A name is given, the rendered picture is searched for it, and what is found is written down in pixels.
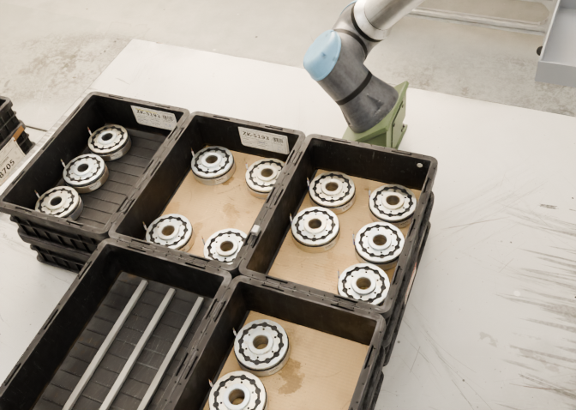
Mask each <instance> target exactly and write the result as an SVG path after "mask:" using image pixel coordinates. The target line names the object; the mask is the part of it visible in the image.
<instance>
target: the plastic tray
mask: <svg viewBox="0 0 576 410"><path fill-rule="evenodd" d="M535 81H540V82H546V83H551V84H556V85H562V86H567V87H576V0H558V1H557V4H556V7H555V12H554V14H553V17H552V20H551V23H550V25H549V31H548V33H547V36H546V39H545V41H544V44H543V49H542V52H541V55H540V58H539V60H538V64H537V72H536V76H535Z"/></svg>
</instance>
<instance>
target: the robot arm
mask: <svg viewBox="0 0 576 410"><path fill-rule="evenodd" d="M424 1H425V0H355V1H353V2H351V3H350V4H348V5H347V6H346V7H345V8H344V9H343V11H342V12H341V14H340V16H339V18H338V20H337V21H336V22H335V24H334V25H333V27H332V29H331V30H327V31H325V32H324V33H322V34H321V35H320V36H318V37H317V38H316V39H315V41H314V43H313V44H311V46H310V47H309V49H308V50H307V51H306V53H305V55H304V58H303V67H304V68H305V69H306V71H307V72H308V73H309V75H310V77H311V78H312V79H313V80H314V81H316V82H317V83H318V84H319V85H320V86H321V88H322V89H323V90H324V91H325V92H326V93H327V94H328V95H329V96H330V97H331V98H332V99H333V101H334V102H335V103H336V104H337V105H338V106H339V108H340V110H341V111H342V113H343V116H344V118H345V121H346V122H347V125H348V126H349V128H350V129H351V130H352V131H353V132H354V133H362V132H364V131H366V130H369V129H371V128H373V127H374V126H375V125H377V124H378V123H379V122H380V121H381V120H382V119H383V118H384V117H385V116H386V115H387V114H388V113H389V112H390V111H391V110H392V109H393V107H394V106H395V104H396V102H397V100H398V98H399V93H398V91H397V90H396V89H395V88H394V87H393V86H392V85H390V84H387V83H386V82H384V81H383V80H381V79H380V78H378V77H376V76H374V75H373V74H372V73H371V72H370V71H369V69H368V68H367V67H366V66H365V65H364V64H363V63H364V61H365V60H366V58H367V56H368V55H369V53H370V52H371V50H372V49H373V48H374V47H375V46H376V45H378V44H379V43H380V42H382V41H383V40H384V39H385V38H386V37H387V36H388V35H389V34H390V33H391V31H392V27H393V24H395V23H396V22H397V21H399V20H400V19H401V18H403V17H404V16H405V15H407V14H408V13H410V12H411V11H412V10H414V8H416V7H417V6H418V5H419V4H421V3H422V2H424Z"/></svg>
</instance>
